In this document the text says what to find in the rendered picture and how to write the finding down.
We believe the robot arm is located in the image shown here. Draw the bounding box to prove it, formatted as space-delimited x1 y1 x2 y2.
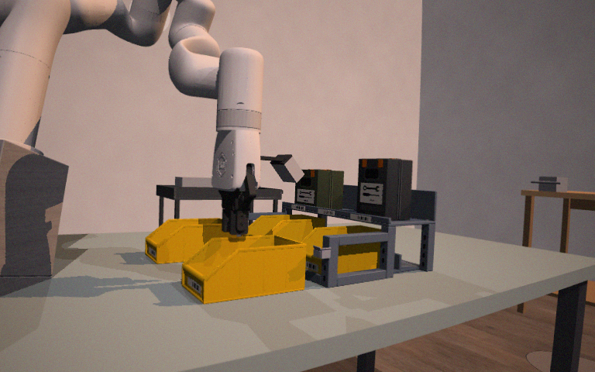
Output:
0 0 304 183

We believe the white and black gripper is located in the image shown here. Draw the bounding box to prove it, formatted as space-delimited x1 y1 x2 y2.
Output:
212 127 261 235

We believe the dark grey tool case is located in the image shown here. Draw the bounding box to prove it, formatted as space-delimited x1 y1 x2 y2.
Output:
356 158 413 221

